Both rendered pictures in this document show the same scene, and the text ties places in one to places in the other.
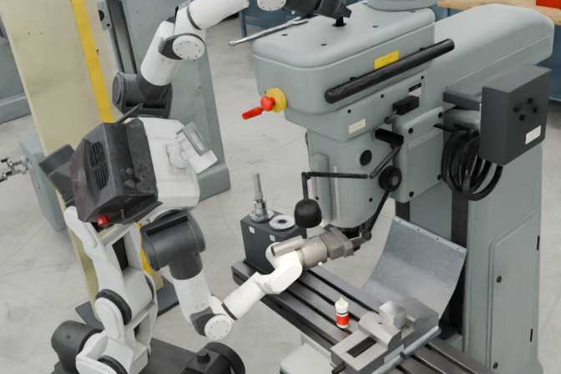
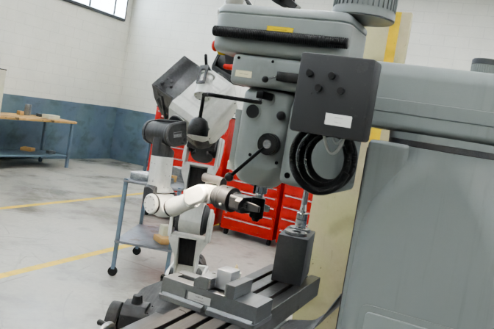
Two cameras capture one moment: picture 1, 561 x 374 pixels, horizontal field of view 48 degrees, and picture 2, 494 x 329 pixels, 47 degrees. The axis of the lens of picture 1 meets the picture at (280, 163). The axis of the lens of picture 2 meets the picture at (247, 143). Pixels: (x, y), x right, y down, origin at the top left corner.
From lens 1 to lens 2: 210 cm
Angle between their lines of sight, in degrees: 63
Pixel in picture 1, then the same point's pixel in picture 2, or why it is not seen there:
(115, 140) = (181, 65)
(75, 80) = not seen: hidden behind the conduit
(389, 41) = (287, 17)
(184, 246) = (157, 130)
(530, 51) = not seen: outside the picture
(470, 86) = (392, 111)
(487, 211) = (364, 256)
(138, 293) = (191, 213)
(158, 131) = not seen: hidden behind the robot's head
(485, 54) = (423, 89)
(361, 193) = (243, 142)
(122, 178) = (164, 80)
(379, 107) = (268, 70)
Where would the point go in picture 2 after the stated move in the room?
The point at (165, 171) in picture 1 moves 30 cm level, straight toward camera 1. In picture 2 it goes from (191, 95) to (125, 83)
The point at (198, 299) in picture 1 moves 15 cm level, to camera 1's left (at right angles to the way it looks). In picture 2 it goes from (151, 175) to (140, 168)
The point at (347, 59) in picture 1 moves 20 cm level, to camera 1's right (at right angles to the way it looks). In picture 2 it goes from (243, 15) to (276, 9)
